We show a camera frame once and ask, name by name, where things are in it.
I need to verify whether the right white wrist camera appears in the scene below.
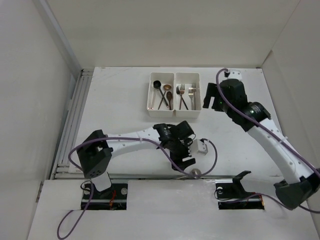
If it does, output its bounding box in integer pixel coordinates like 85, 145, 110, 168
224, 68, 242, 81

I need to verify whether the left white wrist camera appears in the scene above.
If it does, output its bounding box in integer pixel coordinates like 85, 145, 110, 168
189, 139, 208, 156

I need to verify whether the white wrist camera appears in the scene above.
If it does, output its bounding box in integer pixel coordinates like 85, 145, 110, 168
224, 68, 242, 81
189, 139, 208, 156

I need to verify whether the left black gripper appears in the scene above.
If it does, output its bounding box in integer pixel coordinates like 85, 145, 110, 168
169, 139, 195, 172

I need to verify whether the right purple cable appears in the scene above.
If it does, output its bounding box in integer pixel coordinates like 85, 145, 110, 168
216, 68, 320, 213

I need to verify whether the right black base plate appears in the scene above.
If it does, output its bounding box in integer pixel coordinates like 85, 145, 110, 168
215, 170, 255, 200

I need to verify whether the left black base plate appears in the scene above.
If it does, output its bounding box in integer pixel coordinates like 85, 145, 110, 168
80, 182, 128, 202

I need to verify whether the copper spoon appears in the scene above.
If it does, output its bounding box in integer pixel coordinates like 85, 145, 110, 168
157, 84, 172, 110

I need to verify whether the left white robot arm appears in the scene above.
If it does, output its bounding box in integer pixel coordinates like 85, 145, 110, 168
75, 121, 196, 199

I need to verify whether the black spoon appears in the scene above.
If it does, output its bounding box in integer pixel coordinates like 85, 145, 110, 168
153, 80, 169, 107

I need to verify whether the black fork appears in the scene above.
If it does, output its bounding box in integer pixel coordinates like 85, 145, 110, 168
176, 86, 189, 110

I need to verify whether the brown spoon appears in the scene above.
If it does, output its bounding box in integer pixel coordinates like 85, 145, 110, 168
166, 91, 173, 111

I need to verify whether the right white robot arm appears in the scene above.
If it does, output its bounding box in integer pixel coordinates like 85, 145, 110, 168
203, 78, 320, 210

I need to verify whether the beige spoon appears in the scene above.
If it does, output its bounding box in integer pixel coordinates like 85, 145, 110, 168
147, 94, 156, 110

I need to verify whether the right white plastic bin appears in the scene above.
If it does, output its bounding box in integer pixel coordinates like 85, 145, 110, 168
174, 72, 202, 119

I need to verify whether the aluminium rail frame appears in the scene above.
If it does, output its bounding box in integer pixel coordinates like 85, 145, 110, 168
48, 69, 94, 180

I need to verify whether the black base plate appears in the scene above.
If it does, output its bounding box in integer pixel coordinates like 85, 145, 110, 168
215, 170, 255, 200
80, 182, 128, 202

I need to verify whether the silver spoon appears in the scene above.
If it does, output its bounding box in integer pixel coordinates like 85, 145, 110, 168
177, 168, 202, 180

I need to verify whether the silver fork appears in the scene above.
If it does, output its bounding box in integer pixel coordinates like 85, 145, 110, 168
188, 88, 195, 111
191, 83, 197, 110

